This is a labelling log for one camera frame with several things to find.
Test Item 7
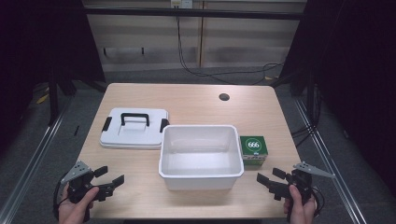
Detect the white lid with black handle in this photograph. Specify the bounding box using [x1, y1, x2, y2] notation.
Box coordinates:
[99, 107, 171, 150]

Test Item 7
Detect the yellow floor tape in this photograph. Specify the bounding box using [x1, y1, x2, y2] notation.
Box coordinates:
[35, 92, 50, 105]

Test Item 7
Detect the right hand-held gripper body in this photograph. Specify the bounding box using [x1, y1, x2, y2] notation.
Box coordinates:
[273, 161, 337, 206]

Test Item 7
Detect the left hand-held gripper cable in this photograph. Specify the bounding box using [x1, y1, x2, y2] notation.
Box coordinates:
[52, 180, 70, 220]

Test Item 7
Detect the black metal stand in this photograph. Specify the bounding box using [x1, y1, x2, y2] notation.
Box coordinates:
[270, 69, 317, 127]
[47, 73, 78, 127]

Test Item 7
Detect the black horizontal bar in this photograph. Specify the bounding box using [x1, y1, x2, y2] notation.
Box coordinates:
[83, 7, 308, 21]

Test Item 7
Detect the long black floor cable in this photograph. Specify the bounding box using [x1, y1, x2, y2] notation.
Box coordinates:
[176, 15, 285, 86]

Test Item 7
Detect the person's right hand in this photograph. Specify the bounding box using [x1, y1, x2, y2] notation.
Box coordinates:
[282, 184, 318, 224]

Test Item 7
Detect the white plastic storage box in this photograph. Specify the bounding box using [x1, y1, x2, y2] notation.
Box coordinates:
[158, 124, 246, 191]

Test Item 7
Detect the small green carton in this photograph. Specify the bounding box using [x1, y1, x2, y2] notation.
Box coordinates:
[239, 135, 269, 171]

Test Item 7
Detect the white wall socket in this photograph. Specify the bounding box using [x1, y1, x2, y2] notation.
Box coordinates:
[170, 0, 194, 9]

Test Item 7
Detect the bundle of black cables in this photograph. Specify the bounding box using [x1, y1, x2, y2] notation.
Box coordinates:
[290, 83, 322, 149]

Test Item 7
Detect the right hand-held gripper cable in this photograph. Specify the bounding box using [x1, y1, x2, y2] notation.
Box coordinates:
[310, 186, 326, 218]

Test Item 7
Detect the person's left hand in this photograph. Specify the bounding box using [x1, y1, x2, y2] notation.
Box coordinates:
[57, 186, 101, 224]

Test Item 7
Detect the dark curtain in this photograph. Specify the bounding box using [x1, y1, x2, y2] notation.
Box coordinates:
[0, 0, 106, 153]
[279, 0, 396, 198]

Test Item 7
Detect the hand-held gripper cable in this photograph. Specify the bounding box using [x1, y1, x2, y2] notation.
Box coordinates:
[52, 180, 70, 220]
[310, 186, 326, 218]

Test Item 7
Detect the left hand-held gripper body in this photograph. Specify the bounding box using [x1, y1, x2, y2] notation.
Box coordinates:
[60, 161, 114, 205]

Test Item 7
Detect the metal floor rail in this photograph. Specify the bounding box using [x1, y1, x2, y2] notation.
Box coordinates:
[293, 98, 370, 224]
[0, 95, 73, 224]

